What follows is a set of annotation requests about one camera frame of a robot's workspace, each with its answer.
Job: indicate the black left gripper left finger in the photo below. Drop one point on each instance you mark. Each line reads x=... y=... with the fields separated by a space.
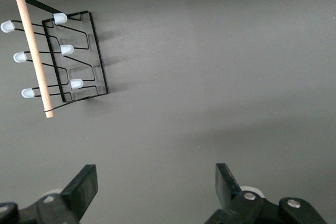
x=81 y=190

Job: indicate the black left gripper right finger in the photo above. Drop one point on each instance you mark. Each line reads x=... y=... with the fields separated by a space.
x=225 y=184

